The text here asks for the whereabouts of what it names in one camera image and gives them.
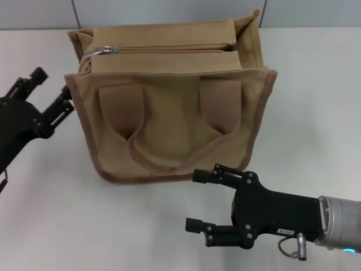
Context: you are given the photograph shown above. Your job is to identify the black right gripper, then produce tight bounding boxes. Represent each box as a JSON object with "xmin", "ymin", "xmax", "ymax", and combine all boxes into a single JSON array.
[{"xmin": 185, "ymin": 163, "xmax": 323, "ymax": 251}]

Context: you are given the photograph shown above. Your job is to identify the grey right gripper cable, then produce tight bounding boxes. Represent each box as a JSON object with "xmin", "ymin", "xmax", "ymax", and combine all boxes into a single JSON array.
[{"xmin": 277, "ymin": 232, "xmax": 309, "ymax": 259}]

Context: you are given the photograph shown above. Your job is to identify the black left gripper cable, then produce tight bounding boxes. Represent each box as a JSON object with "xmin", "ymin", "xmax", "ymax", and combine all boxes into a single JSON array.
[{"xmin": 0, "ymin": 168, "xmax": 9, "ymax": 194}]

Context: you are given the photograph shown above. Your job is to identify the silver metal zipper slider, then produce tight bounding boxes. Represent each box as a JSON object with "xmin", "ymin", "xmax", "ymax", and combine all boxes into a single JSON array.
[{"xmin": 84, "ymin": 45, "xmax": 121, "ymax": 59}]

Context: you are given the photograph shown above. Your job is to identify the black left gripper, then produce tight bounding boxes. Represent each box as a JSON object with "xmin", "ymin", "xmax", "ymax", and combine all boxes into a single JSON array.
[{"xmin": 0, "ymin": 67, "xmax": 76, "ymax": 176}]

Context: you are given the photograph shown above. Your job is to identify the khaki canvas food bag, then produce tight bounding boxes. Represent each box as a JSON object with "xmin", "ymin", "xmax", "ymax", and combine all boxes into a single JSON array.
[{"xmin": 64, "ymin": 9, "xmax": 278, "ymax": 186}]

